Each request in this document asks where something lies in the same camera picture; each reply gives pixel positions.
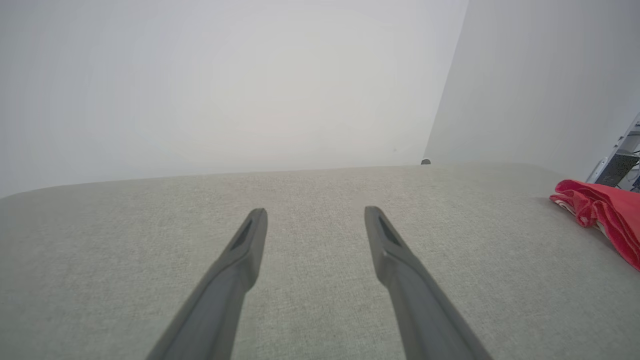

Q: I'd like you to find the white metal frame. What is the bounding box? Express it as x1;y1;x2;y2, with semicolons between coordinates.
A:
585;112;640;193

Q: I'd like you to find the black flat panel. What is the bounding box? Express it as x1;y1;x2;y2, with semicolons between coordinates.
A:
595;153;640;188

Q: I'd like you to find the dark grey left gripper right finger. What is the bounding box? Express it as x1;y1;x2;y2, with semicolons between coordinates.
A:
364;206;493;360

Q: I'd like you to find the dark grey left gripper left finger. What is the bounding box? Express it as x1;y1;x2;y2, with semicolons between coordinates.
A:
146;208;269;360

